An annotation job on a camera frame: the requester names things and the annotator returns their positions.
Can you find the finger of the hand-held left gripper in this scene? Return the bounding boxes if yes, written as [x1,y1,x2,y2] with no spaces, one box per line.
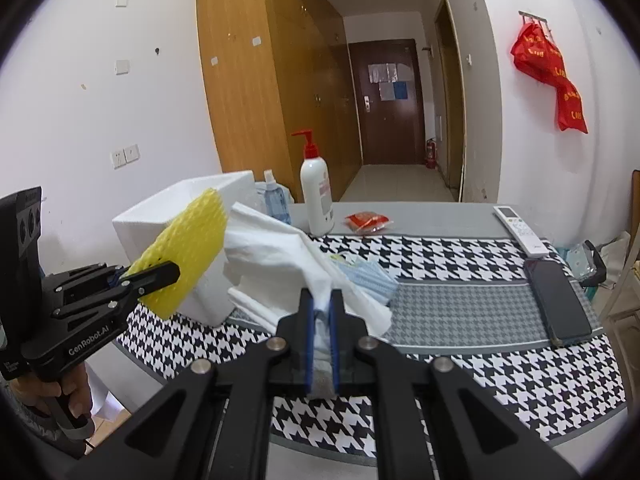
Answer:
[52,260,181,321]
[45,262,132,292]

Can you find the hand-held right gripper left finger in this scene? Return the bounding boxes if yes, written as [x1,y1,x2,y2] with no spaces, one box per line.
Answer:
[65,287,321,480]

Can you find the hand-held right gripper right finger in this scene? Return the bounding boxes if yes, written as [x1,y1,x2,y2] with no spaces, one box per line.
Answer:
[327,288,586,480]

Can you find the yellow foam net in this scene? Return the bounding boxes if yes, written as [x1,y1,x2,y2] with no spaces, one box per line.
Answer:
[122,187,229,319]

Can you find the white foam box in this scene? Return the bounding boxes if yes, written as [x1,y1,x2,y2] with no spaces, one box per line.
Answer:
[112,170,256,326]

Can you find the person's left hand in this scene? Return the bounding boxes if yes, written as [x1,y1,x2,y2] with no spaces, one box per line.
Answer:
[7,380,63,428]

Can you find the blue face mask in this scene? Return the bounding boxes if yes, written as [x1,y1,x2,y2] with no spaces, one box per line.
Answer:
[327,252,401,306]

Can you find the red snack packet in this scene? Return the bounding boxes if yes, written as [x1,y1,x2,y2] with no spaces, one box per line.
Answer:
[344,211,393,235]

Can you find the blue spray bottle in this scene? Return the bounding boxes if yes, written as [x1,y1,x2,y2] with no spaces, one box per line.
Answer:
[260,170,293,226]

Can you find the white lotion bottle red pump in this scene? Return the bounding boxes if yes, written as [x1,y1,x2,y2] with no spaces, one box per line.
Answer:
[291,130,336,237]

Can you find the wooden wardrobe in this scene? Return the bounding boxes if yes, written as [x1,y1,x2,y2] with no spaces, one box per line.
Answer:
[195,0,363,203]

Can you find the white remote control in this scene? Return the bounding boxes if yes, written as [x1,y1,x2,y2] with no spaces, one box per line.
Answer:
[492,205,543,259]

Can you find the dark brown door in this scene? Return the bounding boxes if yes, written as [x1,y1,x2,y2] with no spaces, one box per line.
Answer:
[348,38,426,166]

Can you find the black smartphone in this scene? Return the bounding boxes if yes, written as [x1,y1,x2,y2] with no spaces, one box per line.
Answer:
[522,258,606,347]

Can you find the clear plastic bag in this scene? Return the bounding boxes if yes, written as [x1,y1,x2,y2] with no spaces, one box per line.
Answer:
[557,242,596,286]

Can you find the wooden side door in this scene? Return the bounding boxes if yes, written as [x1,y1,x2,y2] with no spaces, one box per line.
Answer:
[432,0,466,193]

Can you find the paper notices on door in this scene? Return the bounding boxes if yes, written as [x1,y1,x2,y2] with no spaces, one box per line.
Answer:
[367,63,412,101]

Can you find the red plastic bags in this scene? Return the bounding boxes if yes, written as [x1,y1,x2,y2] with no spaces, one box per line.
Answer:
[510,20,588,133]

